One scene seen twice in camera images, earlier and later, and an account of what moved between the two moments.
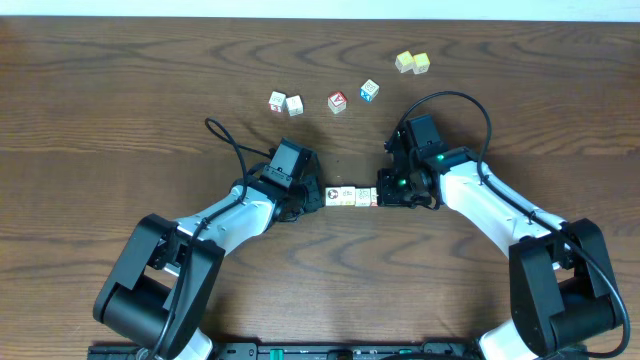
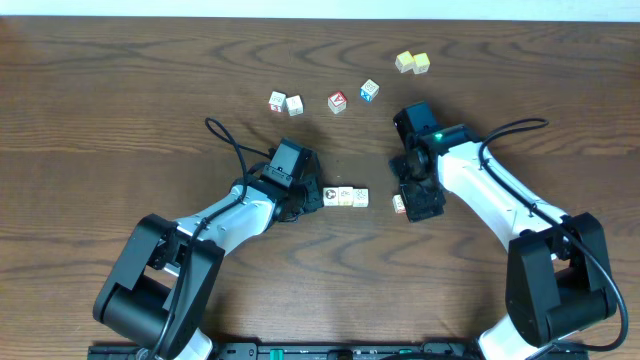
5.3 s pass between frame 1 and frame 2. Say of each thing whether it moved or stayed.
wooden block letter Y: stayed
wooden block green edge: stayed
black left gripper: stayed
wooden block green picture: moved
